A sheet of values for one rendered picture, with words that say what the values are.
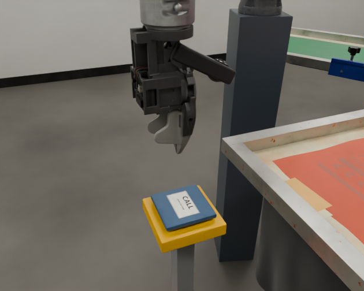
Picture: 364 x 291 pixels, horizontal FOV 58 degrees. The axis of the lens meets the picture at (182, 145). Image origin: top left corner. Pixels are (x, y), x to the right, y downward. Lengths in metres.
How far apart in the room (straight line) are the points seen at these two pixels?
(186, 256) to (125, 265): 1.11
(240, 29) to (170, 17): 0.75
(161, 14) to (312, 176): 0.51
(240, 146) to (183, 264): 0.30
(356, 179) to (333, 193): 0.08
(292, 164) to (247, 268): 1.06
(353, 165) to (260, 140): 0.22
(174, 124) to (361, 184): 0.46
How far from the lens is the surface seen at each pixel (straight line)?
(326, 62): 1.54
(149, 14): 0.46
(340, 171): 0.84
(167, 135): 0.52
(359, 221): 0.72
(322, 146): 0.93
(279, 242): 0.90
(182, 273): 0.76
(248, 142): 0.82
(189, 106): 0.49
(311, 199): 0.73
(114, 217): 2.07
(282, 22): 1.22
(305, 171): 0.81
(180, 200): 0.66
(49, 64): 4.30
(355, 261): 0.59
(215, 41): 4.77
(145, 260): 1.82
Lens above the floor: 1.40
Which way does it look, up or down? 31 degrees down
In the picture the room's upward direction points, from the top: straight up
